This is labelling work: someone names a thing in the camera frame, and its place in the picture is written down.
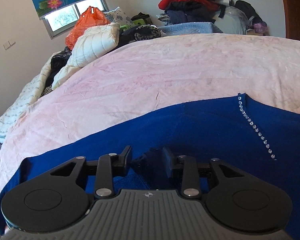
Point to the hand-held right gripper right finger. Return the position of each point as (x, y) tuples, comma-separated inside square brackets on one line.
[(168, 162)]

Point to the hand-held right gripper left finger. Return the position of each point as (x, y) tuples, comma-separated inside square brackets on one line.
[(126, 156)]

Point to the blue rhinestone garment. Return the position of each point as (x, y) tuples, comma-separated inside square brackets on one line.
[(190, 130)]

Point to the pile of dark clothes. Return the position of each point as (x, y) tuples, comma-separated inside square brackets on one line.
[(190, 12)]

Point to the pink blanket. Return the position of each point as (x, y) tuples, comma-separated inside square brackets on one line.
[(140, 75)]

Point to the black patterned clothing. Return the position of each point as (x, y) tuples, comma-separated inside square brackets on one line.
[(58, 62)]

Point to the pale floral quilt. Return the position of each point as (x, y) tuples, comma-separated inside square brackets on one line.
[(20, 100)]

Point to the dark fuzzy garment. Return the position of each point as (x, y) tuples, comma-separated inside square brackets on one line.
[(142, 33)]

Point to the green plastic object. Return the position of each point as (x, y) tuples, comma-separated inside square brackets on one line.
[(130, 25)]

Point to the light blue blanket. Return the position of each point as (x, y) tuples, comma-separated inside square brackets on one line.
[(190, 27)]

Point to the floral pillow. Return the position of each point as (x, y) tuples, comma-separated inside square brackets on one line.
[(120, 17)]

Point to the black bag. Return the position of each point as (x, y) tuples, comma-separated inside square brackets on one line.
[(141, 17)]

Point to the orange plastic bag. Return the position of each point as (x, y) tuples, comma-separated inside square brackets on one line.
[(90, 20)]

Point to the window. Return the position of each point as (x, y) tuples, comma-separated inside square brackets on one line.
[(62, 15)]

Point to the clear plastic bedding bag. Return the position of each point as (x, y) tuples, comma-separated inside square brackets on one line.
[(232, 20)]

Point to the purple bag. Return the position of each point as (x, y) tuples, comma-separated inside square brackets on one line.
[(260, 27)]

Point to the black backpack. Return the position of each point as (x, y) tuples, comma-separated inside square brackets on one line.
[(247, 10)]

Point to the white wall switch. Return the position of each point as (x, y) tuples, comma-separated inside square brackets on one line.
[(9, 45)]

